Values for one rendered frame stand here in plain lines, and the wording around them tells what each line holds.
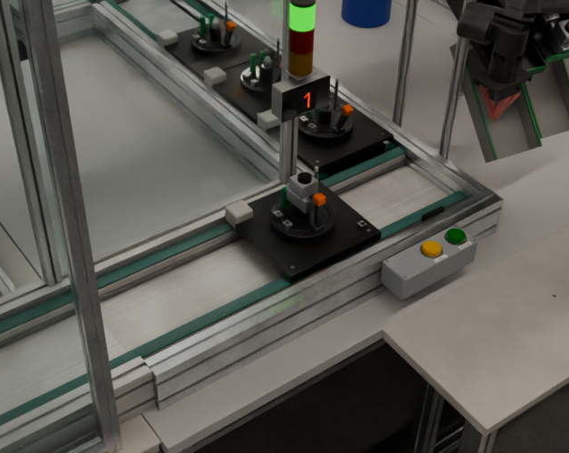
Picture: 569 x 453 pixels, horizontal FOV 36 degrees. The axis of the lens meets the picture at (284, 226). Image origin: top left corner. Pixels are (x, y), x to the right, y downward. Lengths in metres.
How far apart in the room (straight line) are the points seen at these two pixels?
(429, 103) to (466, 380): 0.98
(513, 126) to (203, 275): 0.81
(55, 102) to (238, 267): 0.82
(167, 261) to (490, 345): 0.68
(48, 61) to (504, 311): 1.15
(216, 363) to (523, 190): 0.94
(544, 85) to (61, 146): 1.37
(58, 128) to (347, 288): 0.83
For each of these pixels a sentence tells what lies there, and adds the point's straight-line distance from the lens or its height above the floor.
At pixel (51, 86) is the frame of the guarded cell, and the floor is 1.61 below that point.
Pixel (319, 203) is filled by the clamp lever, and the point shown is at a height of 1.07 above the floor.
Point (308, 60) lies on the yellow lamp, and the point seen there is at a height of 1.29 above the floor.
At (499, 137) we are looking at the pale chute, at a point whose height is 1.02.
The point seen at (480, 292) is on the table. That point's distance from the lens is 1.95.
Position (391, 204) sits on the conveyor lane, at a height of 0.92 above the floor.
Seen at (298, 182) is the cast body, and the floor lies 1.09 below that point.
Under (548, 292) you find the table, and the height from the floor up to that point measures 0.86.
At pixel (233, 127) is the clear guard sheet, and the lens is 1.84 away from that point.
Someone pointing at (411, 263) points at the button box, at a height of 0.96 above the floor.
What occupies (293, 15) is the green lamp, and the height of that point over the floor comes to 1.39.
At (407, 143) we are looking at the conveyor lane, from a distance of 2.17.
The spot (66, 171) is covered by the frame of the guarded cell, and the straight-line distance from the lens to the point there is 1.21.
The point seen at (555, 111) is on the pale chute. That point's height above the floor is 1.03.
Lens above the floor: 2.19
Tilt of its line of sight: 41 degrees down
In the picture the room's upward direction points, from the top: 2 degrees clockwise
